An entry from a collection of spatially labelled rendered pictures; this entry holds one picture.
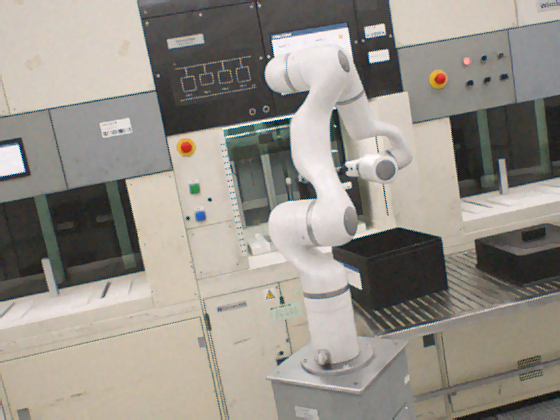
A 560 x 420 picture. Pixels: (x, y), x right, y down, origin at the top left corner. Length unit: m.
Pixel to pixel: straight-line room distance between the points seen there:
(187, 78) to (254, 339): 0.98
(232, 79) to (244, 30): 0.17
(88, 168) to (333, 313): 1.05
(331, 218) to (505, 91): 1.22
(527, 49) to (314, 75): 1.21
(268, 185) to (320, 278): 1.59
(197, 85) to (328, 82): 0.77
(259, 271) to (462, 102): 0.99
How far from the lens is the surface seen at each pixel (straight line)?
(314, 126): 1.45
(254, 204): 3.04
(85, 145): 2.13
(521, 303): 1.84
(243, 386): 2.33
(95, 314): 2.24
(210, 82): 2.12
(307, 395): 1.52
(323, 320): 1.49
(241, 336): 2.26
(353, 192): 2.43
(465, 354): 2.55
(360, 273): 1.88
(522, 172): 3.03
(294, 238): 1.45
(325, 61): 1.46
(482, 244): 2.10
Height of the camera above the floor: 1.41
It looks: 9 degrees down
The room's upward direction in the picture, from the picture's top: 10 degrees counter-clockwise
